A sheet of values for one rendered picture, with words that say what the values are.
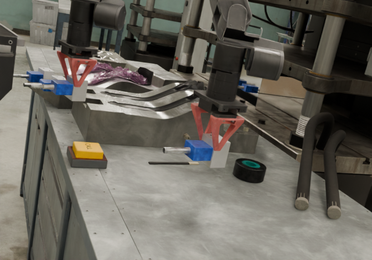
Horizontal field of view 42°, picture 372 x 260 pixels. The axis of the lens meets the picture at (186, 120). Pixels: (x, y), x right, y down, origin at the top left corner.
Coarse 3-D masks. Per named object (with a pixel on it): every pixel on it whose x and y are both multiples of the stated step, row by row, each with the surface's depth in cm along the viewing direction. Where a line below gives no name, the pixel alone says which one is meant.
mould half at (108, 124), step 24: (96, 96) 135; (144, 96) 149; (168, 96) 145; (96, 120) 122; (120, 120) 125; (144, 120) 127; (168, 120) 130; (192, 120) 132; (120, 144) 127; (144, 144) 129; (168, 144) 132; (240, 144) 140
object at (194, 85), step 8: (192, 80) 152; (176, 88) 150; (184, 88) 148; (192, 88) 148; (200, 88) 147; (120, 96) 144; (128, 96) 145; (152, 96) 148; (160, 96) 148; (192, 96) 141; (112, 104) 132; (120, 104) 134; (128, 104) 135; (168, 104) 139; (176, 104) 139
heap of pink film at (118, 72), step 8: (96, 64) 169; (104, 64) 170; (80, 72) 167; (104, 72) 162; (112, 72) 161; (120, 72) 165; (128, 72) 166; (136, 72) 178; (96, 80) 159; (104, 80) 160; (136, 80) 168; (144, 80) 171
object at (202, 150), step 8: (208, 136) 96; (184, 144) 95; (192, 144) 93; (200, 144) 94; (208, 144) 95; (168, 152) 91; (176, 152) 92; (184, 152) 93; (192, 152) 92; (200, 152) 92; (208, 152) 93; (216, 152) 94; (224, 152) 95; (200, 160) 93; (208, 160) 94; (216, 160) 95; (224, 160) 96
